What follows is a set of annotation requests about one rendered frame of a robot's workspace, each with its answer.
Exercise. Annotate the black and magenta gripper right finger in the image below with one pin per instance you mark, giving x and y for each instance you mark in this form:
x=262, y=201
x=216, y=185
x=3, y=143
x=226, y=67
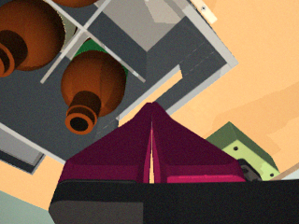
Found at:
x=181, y=156

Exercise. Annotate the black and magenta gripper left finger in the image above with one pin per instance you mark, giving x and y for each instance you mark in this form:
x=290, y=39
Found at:
x=124, y=153

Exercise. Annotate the dark grey crate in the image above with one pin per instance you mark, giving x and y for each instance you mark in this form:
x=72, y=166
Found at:
x=153, y=39

